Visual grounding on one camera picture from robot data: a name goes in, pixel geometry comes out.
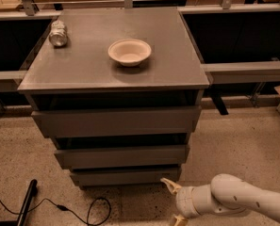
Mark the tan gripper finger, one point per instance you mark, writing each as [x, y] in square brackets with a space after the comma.
[178, 220]
[172, 186]

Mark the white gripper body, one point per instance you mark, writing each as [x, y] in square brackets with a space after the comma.
[184, 201]

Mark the grey bottom drawer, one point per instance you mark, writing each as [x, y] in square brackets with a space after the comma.
[124, 176]

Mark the grey drawer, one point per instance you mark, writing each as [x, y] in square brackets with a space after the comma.
[118, 157]
[117, 122]
[124, 176]

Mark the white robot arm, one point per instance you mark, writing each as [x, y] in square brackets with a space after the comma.
[225, 195]

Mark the grey middle drawer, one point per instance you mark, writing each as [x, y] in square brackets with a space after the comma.
[118, 157]

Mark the grey drawer cabinet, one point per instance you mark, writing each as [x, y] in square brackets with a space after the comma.
[82, 76]

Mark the grey top drawer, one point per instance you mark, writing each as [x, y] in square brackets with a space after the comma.
[117, 122]

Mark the black stand leg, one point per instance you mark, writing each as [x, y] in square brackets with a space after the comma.
[25, 208]

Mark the white paper bowl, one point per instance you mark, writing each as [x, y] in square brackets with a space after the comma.
[129, 52]

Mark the crushed silver can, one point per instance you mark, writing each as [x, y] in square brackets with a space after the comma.
[58, 33]

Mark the grey metal rail frame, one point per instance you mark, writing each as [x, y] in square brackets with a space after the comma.
[236, 43]

